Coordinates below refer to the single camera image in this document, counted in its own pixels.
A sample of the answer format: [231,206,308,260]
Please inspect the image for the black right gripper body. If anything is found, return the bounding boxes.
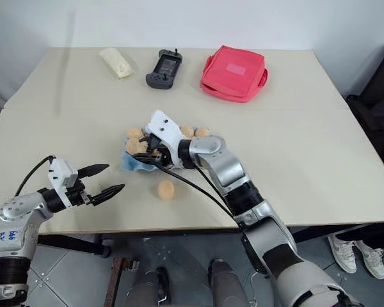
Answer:
[147,135,177,168]

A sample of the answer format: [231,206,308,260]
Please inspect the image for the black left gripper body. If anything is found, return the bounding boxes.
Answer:
[65,180,96,209]

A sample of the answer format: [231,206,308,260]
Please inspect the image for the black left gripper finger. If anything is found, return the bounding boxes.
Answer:
[90,183,126,206]
[77,163,111,179]

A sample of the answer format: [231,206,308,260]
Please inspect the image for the black table base bar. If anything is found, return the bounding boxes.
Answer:
[37,234,111,258]

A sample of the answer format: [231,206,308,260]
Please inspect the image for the black handheld controller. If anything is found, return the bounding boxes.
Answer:
[145,48,184,90]

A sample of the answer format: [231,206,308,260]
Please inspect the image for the white plastic bag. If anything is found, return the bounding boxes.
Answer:
[98,47,135,79]

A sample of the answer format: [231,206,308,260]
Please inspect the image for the rusty metal bar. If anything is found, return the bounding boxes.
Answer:
[106,256,139,307]

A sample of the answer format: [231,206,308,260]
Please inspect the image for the dark rounded shape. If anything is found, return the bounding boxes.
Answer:
[207,258,244,307]
[127,266,171,307]

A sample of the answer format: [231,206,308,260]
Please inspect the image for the red fabric bag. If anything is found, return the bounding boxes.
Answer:
[199,45,269,104]

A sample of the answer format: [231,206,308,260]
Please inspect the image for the white sneaker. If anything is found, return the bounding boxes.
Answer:
[354,239,384,279]
[326,233,357,273]

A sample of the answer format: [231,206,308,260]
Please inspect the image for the black chair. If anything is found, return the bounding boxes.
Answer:
[345,41,384,180]

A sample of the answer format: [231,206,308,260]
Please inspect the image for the dark trouser legs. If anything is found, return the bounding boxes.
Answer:
[334,223,384,250]

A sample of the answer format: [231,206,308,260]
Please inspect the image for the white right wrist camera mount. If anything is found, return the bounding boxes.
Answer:
[143,109,188,169]

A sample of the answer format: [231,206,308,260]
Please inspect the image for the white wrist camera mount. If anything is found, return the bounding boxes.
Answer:
[47,156,79,207]
[143,109,188,169]

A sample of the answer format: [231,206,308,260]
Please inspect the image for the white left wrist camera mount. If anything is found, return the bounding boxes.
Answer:
[47,156,79,207]

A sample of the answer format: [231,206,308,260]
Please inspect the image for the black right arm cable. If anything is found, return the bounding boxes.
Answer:
[158,163,244,228]

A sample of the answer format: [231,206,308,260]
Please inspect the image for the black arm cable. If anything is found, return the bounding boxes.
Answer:
[13,155,56,196]
[158,163,244,228]

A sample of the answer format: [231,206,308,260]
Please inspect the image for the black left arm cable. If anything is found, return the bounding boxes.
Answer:
[13,155,56,196]

